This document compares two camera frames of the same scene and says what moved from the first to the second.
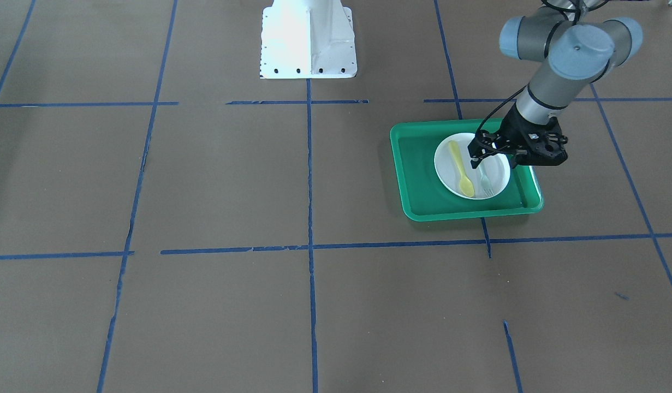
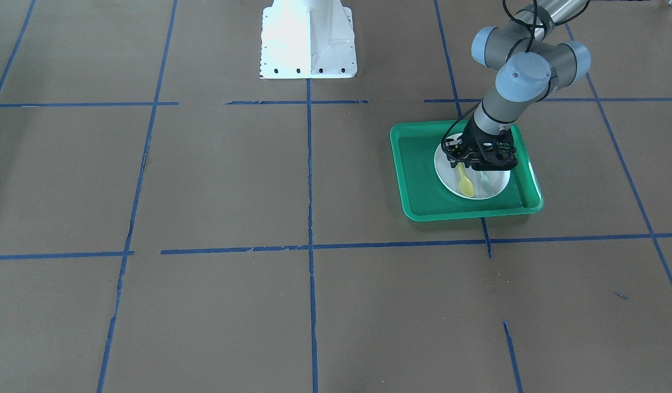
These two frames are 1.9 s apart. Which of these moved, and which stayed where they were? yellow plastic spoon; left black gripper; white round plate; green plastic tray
Moved: left black gripper
Stayed: yellow plastic spoon; white round plate; green plastic tray
